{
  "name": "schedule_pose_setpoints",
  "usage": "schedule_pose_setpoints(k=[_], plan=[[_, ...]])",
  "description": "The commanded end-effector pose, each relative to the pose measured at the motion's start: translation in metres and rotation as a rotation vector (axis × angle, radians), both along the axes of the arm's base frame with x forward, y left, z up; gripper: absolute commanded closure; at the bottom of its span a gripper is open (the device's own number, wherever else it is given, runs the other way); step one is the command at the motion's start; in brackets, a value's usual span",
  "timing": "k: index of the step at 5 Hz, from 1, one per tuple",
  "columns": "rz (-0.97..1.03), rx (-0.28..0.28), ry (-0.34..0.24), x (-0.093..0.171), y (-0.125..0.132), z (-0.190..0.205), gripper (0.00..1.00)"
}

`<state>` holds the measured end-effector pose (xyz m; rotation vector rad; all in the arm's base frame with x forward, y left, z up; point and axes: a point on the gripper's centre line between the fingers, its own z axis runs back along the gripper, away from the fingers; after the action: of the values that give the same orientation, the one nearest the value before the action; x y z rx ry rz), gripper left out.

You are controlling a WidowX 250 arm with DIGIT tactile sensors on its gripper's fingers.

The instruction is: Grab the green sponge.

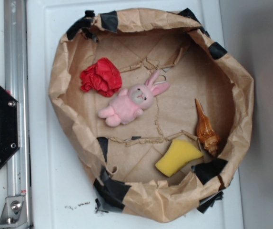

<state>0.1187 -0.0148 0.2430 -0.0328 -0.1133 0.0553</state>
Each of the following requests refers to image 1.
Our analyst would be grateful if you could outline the yellow sponge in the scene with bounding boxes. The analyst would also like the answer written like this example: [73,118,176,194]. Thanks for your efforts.
[155,139,204,177]

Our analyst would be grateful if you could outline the pink plush bunny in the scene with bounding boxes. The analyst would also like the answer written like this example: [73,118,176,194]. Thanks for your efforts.
[98,70,170,127]

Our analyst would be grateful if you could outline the brown paper bag bin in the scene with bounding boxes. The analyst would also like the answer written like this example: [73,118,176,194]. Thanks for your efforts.
[49,8,254,222]

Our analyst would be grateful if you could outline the red crumpled cloth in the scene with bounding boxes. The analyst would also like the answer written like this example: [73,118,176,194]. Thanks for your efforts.
[80,58,122,97]

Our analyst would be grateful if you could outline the brown spiral seashell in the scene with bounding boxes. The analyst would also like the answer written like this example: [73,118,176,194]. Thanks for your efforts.
[195,98,221,156]

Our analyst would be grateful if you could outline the aluminium extrusion rail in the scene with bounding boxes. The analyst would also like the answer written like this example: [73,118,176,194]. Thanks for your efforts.
[4,0,33,229]

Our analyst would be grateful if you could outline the metal corner bracket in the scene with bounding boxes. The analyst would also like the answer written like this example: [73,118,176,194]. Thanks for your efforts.
[0,196,28,229]

